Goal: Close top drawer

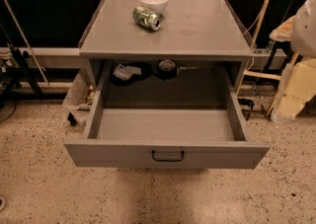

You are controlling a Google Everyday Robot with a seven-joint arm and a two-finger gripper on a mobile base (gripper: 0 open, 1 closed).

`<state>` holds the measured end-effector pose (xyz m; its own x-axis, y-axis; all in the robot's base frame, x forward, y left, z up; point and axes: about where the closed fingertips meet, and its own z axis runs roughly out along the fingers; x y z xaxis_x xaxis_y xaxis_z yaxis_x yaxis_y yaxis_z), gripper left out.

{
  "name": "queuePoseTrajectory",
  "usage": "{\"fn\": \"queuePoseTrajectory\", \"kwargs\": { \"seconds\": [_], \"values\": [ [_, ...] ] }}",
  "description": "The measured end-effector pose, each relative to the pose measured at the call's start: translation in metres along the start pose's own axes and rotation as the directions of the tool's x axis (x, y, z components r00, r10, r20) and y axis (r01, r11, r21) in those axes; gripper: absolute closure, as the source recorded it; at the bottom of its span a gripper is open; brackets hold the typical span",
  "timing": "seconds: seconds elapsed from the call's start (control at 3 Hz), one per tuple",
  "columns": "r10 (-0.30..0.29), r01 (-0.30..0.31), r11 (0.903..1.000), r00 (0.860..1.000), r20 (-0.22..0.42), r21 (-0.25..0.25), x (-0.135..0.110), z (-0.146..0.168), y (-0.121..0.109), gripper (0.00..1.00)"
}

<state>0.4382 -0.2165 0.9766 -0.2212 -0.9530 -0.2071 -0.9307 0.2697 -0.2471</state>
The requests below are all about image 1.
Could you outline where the black tripod stand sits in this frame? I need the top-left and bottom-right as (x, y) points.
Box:
(0, 24), (42, 95)

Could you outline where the white bowl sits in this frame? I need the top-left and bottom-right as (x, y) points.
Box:
(139, 0), (169, 15)

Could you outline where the green soda can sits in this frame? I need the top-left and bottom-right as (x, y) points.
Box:
(132, 6), (161, 31)

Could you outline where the grey top drawer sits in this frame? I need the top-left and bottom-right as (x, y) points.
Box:
(63, 60), (272, 171)

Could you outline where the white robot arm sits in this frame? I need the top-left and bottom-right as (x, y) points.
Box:
(291, 0), (316, 57)

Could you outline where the black tape roll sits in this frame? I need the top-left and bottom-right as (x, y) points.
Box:
(158, 59), (178, 80)

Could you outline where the wooden stick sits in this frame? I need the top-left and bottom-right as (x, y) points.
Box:
(236, 0), (276, 94)

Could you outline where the grey drawer cabinet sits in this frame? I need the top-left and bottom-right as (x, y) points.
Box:
(80, 0), (251, 94)

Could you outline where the black pouch with paper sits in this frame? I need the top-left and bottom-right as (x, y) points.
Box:
(110, 62), (152, 87)

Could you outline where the black top drawer handle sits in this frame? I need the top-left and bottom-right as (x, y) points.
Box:
(151, 151), (185, 163)

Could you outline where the clear plastic bin cart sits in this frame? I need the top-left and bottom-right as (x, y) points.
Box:
(62, 69), (95, 125)

